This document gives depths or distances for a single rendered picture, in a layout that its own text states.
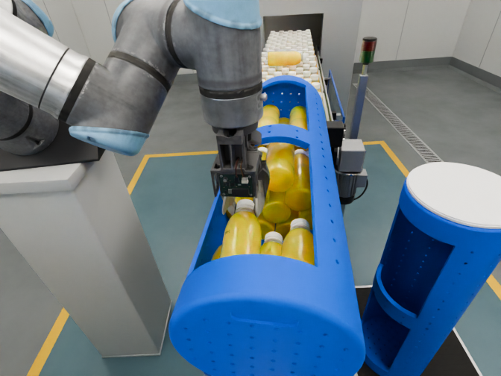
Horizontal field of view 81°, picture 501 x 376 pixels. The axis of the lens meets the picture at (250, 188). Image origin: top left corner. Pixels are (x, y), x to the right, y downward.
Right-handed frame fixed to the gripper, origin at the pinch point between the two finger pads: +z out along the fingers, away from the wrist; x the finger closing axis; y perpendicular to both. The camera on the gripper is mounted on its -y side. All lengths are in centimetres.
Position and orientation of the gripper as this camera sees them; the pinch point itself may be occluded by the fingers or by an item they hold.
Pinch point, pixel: (245, 208)
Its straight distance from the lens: 58.5
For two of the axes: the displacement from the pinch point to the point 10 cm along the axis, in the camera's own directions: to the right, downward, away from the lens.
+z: 0.6, 8.0, 6.0
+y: -1.3, 6.0, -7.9
